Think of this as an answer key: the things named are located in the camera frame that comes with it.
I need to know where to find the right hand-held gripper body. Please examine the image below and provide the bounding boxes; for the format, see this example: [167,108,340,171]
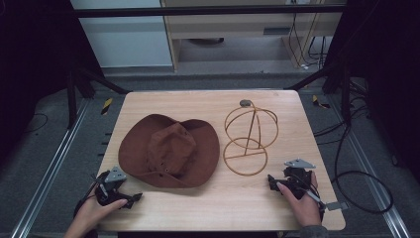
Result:
[279,158,317,199]

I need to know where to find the hanging black desk cables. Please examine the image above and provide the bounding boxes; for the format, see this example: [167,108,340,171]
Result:
[287,13,329,71]

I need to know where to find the person's left hand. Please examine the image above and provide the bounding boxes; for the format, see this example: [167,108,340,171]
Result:
[76,186,129,230]

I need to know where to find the yellow black striped tape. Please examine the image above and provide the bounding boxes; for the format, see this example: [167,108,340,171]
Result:
[100,97,114,116]
[311,94,332,110]

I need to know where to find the black curtain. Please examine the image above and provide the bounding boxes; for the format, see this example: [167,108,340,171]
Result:
[324,0,420,184]
[0,0,104,163]

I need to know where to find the white cabinet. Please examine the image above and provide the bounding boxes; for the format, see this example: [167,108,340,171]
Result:
[69,0,175,69]

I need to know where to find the bundle of black floor cables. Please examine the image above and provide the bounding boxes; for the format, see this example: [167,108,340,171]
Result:
[312,78,372,147]

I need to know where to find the thick black looped cable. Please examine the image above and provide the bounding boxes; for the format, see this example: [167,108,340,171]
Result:
[331,123,395,215]

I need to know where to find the metal floor rail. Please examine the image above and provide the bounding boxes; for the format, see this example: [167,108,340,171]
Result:
[9,98,91,238]
[330,94,413,238]

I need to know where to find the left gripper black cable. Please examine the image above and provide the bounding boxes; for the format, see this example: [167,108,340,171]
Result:
[72,174,104,217]

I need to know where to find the grey flat plug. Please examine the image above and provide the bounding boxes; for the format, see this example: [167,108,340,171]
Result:
[325,200,350,212]

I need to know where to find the gold wire hat stand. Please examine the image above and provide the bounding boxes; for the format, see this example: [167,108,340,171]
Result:
[223,98,280,178]

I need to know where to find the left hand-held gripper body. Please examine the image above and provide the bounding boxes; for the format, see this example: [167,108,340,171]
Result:
[95,166,133,207]

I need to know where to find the black metal stand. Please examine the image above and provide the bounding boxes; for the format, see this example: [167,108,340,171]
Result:
[64,63,133,131]
[284,60,354,126]

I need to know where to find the black horizontal frame bar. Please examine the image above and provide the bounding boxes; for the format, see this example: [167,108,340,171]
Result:
[72,4,349,19]

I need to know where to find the person's right hand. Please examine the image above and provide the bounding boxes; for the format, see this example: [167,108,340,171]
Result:
[275,171,324,229]

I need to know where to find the thin black floor cable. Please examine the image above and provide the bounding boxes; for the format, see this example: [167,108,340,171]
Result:
[23,112,50,134]

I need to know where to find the right gripper grey cable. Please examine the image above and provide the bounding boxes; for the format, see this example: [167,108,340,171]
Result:
[298,182,328,212]

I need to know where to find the brown wide-brim hat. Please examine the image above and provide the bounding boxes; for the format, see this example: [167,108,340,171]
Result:
[117,113,221,189]

